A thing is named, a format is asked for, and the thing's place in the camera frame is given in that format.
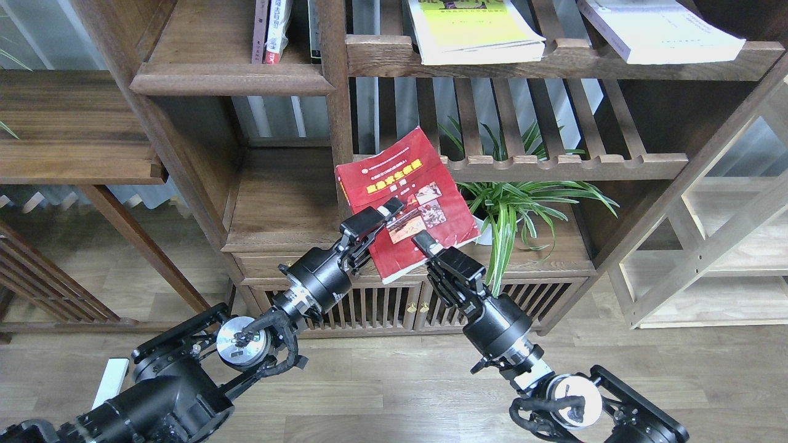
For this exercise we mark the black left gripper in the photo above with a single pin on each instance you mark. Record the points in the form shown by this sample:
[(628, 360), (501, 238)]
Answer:
[(321, 278)]

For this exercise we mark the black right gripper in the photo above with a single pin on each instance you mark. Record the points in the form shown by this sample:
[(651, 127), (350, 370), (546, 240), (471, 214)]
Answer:
[(496, 326)]

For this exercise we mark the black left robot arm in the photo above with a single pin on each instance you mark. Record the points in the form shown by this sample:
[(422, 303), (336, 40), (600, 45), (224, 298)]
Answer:
[(187, 378)]

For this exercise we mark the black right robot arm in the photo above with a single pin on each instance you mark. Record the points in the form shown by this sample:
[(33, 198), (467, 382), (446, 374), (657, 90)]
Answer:
[(548, 405)]

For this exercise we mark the light wooden shelf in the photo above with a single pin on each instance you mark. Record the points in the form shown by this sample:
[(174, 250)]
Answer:
[(718, 256)]

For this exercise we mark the green spider plant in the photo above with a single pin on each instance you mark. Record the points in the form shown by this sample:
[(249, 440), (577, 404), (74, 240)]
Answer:
[(523, 209)]

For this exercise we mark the dark wooden bookshelf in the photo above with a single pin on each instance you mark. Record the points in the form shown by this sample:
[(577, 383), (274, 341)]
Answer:
[(253, 147)]

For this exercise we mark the yellow green book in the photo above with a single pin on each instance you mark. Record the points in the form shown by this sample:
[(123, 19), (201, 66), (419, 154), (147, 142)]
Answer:
[(473, 33)]

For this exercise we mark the dark upright book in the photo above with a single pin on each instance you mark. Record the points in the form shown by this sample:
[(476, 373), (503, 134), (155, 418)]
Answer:
[(314, 32)]

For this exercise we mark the red white upright book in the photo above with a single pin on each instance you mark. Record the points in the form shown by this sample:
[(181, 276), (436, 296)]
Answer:
[(278, 18)]

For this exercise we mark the dark wooden side table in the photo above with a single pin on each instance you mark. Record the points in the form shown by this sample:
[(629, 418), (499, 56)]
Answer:
[(70, 127)]

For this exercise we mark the white bar on floor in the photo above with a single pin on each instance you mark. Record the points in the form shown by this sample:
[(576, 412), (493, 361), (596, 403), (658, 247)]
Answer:
[(112, 380)]

